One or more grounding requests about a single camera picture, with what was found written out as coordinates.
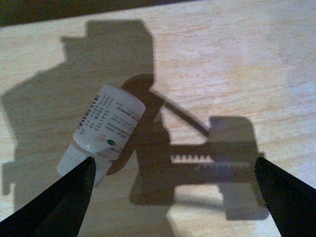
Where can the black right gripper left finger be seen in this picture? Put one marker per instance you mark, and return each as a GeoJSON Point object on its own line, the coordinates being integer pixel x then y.
{"type": "Point", "coordinates": [59, 210]}

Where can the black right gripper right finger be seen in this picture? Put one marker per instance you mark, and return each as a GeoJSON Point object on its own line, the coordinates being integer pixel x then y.
{"type": "Point", "coordinates": [290, 201]}

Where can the white medicine bottle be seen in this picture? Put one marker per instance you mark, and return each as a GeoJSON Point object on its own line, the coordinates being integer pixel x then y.
{"type": "Point", "coordinates": [103, 131]}

